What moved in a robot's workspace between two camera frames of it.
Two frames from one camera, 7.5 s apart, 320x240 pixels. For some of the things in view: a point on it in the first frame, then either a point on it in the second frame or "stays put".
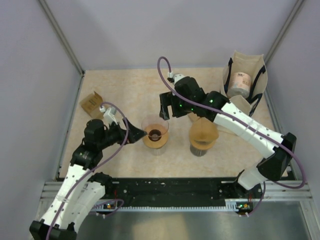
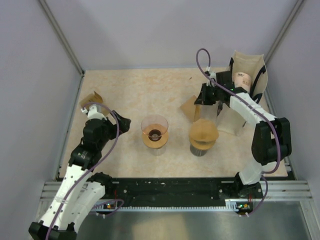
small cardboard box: x=91 y=103 stays put
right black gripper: x=168 y=99 → x=202 y=99
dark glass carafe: x=197 y=152 stays put
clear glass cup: x=158 y=152 stays put
